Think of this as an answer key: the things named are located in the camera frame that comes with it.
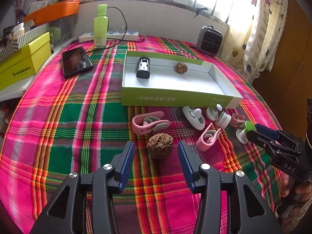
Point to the clear plastic storage bin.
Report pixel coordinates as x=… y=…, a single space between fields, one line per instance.
x=62 y=30

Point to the small pink cable clip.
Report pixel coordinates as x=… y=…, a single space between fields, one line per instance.
x=207 y=138

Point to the yellow shoe box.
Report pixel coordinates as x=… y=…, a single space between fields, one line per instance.
x=25 y=62

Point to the black silver charger device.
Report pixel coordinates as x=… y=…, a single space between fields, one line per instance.
x=143 y=69

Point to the floral cream curtain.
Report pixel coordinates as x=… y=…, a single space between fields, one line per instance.
x=256 y=27

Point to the plaid pink green bedsheet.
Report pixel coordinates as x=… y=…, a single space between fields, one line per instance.
x=79 y=124

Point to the striped grey white box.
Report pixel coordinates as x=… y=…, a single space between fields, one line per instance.
x=23 y=40

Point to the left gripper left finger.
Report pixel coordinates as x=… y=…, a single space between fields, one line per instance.
x=66 y=211

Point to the white round lid knob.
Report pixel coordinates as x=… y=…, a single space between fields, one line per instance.
x=214 y=113

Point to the black window latch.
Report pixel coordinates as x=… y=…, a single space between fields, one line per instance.
x=199 y=10

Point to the small walnut in box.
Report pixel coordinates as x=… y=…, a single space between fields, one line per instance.
x=181 y=68

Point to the green lotion bottle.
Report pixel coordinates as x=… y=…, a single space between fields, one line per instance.
x=101 y=26

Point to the white green shallow box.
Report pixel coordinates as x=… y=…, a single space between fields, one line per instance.
x=203 y=85

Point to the wooden brown wardrobe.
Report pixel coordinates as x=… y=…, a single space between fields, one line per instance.
x=287 y=86

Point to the red berry branches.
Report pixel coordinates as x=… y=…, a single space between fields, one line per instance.
x=19 y=7

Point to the large brown walnut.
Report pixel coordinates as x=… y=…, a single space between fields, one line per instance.
x=160 y=145

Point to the orange storage bin lid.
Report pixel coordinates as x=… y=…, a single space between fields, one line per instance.
x=53 y=12

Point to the small white jar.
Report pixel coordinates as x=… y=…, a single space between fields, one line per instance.
x=223 y=120

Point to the large pink cable clip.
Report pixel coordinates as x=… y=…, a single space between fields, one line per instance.
x=149 y=122

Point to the white smiley round gadget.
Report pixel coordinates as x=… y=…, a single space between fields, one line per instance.
x=194 y=117

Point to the white power strip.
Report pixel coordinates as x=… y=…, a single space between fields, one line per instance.
x=112 y=35

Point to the right hand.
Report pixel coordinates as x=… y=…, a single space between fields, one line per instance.
x=304 y=189

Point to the grey small space heater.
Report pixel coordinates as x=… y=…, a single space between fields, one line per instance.
x=209 y=41

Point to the black smartphone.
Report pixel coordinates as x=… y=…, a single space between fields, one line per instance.
x=76 y=61

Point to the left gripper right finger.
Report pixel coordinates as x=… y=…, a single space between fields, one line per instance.
x=247 y=211

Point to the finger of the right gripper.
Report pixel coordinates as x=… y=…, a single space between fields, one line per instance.
x=276 y=135
x=284 y=144

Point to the green mushroom suction hook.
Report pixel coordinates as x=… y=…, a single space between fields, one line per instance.
x=241 y=132

